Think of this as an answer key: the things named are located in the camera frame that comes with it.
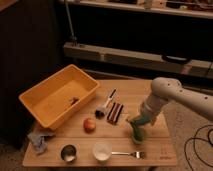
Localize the black cable on floor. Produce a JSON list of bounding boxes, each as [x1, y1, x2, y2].
[[183, 124, 213, 171]]

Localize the grey metal shelf beam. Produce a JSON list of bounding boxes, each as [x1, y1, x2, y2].
[[63, 42, 213, 79]]

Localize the green cup with utensil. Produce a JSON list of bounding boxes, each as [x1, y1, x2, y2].
[[128, 120, 146, 145]]

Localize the small metal cup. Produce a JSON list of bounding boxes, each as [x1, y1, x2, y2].
[[61, 144, 77, 162]]

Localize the small dark item in bin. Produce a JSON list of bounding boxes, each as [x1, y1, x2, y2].
[[70, 97, 79, 105]]

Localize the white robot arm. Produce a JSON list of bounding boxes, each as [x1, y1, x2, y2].
[[139, 77, 213, 125]]

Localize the grey crumpled cloth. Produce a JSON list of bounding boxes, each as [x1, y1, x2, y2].
[[27, 131, 54, 155]]

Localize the teal cloth piece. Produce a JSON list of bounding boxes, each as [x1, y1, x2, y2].
[[135, 113, 155, 126]]

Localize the silver metal fork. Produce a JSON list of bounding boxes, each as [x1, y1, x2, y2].
[[111, 151, 146, 159]]

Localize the brown striped sponge block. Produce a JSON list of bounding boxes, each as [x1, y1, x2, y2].
[[107, 102, 124, 125]]

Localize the yellow plastic bin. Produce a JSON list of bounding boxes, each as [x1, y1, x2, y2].
[[19, 64, 99, 130]]

